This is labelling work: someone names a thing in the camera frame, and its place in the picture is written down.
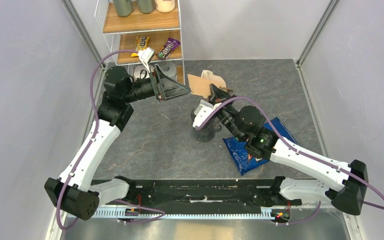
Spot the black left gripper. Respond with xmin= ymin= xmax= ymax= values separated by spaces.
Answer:
xmin=123 ymin=64 xmax=191 ymax=104

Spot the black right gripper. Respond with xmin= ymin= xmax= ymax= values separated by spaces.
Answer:
xmin=208 ymin=83 xmax=244 ymax=142

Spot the orange coffee filter package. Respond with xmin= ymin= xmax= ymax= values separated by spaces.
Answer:
xmin=201 ymin=69 xmax=233 ymax=93

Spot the white wire wooden shelf rack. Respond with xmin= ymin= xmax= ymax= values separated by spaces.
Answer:
xmin=95 ymin=0 xmax=185 ymax=84

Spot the brown paper coffee filter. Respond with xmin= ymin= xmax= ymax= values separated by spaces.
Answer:
xmin=187 ymin=74 xmax=212 ymax=99

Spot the black coffee dripper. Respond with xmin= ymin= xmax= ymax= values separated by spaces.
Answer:
xmin=190 ymin=107 xmax=197 ymax=123

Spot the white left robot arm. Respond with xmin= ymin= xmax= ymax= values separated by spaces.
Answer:
xmin=44 ymin=64 xmax=191 ymax=221

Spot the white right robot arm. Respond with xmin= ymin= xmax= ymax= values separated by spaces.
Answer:
xmin=209 ymin=84 xmax=368 ymax=216

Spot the purple M&M's candy bag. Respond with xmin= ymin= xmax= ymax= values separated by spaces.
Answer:
xmin=156 ymin=37 xmax=181 ymax=60

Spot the yellow M&M's candy bag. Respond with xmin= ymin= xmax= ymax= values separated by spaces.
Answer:
xmin=130 ymin=36 xmax=150 ymax=58

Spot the blue Doritos chip bag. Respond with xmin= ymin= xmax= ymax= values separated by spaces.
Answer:
xmin=222 ymin=116 xmax=299 ymax=176

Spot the cream pump lotion bottle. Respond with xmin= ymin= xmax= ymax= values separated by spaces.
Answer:
xmin=154 ymin=0 xmax=176 ymax=13

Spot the green bottle middle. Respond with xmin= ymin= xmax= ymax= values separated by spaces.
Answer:
xmin=136 ymin=0 xmax=155 ymax=14

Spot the green bottle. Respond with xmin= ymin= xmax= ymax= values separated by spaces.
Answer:
xmin=112 ymin=0 xmax=133 ymax=17
xmin=136 ymin=0 xmax=155 ymax=14

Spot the green bottle left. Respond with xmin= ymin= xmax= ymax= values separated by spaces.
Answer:
xmin=112 ymin=0 xmax=133 ymax=17

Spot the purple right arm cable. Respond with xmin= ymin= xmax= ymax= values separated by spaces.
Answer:
xmin=194 ymin=96 xmax=384 ymax=226

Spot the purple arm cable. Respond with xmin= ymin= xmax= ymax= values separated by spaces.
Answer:
xmin=194 ymin=96 xmax=384 ymax=226
xmin=55 ymin=49 xmax=166 ymax=231

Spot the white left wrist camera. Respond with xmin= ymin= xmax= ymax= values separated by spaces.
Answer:
xmin=137 ymin=47 xmax=155 ymax=74

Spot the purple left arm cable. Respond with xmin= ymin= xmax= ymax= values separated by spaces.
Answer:
xmin=55 ymin=49 xmax=166 ymax=231

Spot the aluminium rail frame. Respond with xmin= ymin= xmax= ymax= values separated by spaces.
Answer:
xmin=44 ymin=171 xmax=365 ymax=240

